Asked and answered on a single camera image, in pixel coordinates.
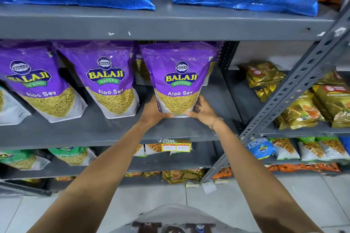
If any person's grey shirt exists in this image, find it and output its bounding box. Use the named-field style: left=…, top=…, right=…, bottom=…
left=109, top=204, right=228, bottom=233

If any white and yellow snack packet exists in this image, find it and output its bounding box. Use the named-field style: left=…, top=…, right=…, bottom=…
left=133, top=144, right=147, bottom=157
left=145, top=143, right=164, bottom=156

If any grey slotted metal shelf rack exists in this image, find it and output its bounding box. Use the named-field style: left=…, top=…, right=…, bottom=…
left=201, top=2, right=350, bottom=184

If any white and green snack packet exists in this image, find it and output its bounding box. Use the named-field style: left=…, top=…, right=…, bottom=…
left=269, top=138, right=301, bottom=160
left=317, top=137, right=350, bottom=160
left=297, top=137, right=325, bottom=162

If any person's left hand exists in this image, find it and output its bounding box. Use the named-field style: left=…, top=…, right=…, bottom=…
left=139, top=96, right=175, bottom=131

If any orange snack packet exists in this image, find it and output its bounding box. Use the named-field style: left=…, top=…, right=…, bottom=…
left=212, top=167, right=233, bottom=180

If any person's right hand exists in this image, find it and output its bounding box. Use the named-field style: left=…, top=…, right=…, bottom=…
left=185, top=95, right=220, bottom=129

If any beaded wrist bracelet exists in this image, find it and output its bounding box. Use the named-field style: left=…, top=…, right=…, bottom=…
left=210, top=117, right=225, bottom=130

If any purple snack packet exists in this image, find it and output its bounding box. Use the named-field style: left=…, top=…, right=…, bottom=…
left=139, top=41, right=222, bottom=118
left=0, top=86, right=32, bottom=126
left=132, top=44, right=153, bottom=86
left=54, top=40, right=140, bottom=119
left=0, top=40, right=88, bottom=124

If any yellow shelf price label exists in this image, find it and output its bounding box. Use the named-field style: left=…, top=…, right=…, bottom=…
left=161, top=139, right=192, bottom=152

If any small blue snack packet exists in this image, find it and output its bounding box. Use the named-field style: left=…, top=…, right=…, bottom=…
left=247, top=137, right=275, bottom=160

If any row of orange snack packets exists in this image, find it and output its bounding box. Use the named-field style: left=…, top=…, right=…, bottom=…
left=266, top=162, right=343, bottom=173

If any person's left forearm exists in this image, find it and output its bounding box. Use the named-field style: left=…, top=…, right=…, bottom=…
left=27, top=121, right=157, bottom=233

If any person's right forearm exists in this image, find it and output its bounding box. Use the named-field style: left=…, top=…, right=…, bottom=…
left=211, top=119, right=327, bottom=233

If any dark gold snack packet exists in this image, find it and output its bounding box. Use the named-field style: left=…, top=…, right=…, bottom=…
left=162, top=170, right=187, bottom=184
left=182, top=168, right=205, bottom=182

